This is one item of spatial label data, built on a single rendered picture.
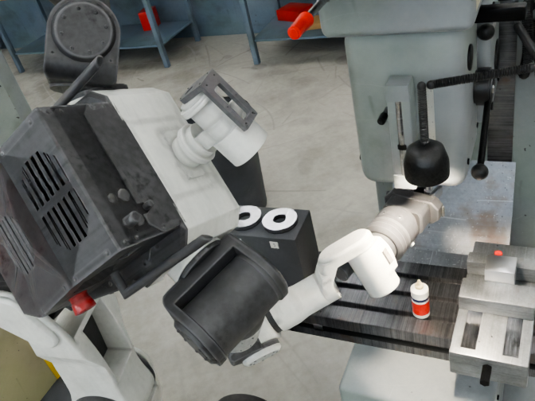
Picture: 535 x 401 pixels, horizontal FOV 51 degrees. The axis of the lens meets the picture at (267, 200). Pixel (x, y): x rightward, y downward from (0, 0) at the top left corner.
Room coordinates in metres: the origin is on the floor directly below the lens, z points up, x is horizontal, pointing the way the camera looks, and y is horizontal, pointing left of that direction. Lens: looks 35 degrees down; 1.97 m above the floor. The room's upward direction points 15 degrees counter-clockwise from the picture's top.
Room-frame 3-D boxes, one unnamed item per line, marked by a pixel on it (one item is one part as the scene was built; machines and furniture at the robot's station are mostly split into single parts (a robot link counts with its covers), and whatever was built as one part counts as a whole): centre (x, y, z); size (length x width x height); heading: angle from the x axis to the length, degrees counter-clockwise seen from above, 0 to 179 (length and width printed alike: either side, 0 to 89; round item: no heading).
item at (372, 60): (0.94, -0.32, 1.47); 0.21 x 0.19 x 0.32; 58
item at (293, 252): (1.16, 0.03, 1.02); 0.22 x 0.12 x 0.20; 60
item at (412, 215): (0.87, -0.25, 1.23); 0.13 x 0.12 x 0.10; 44
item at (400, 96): (0.84, -0.26, 1.45); 0.04 x 0.04 x 0.21; 58
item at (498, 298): (0.81, -0.42, 1.01); 0.15 x 0.06 x 0.04; 57
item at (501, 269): (0.85, -0.45, 1.03); 0.06 x 0.05 x 0.06; 57
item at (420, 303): (0.90, -0.28, 0.97); 0.04 x 0.04 x 0.11
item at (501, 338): (0.83, -0.44, 0.97); 0.35 x 0.15 x 0.11; 147
